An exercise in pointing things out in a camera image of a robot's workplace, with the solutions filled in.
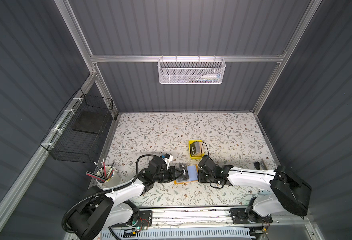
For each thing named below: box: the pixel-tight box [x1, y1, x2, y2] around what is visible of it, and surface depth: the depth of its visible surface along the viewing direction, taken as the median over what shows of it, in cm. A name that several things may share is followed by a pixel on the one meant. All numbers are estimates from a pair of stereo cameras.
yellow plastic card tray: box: [188, 140, 203, 160], surface depth 98 cm
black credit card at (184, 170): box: [179, 164, 190, 180], surface depth 84 cm
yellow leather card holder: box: [173, 164, 199, 185], surface depth 88 cm
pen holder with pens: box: [86, 158, 121, 188], surface depth 80 cm
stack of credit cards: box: [190, 141, 202, 156], surface depth 97 cm
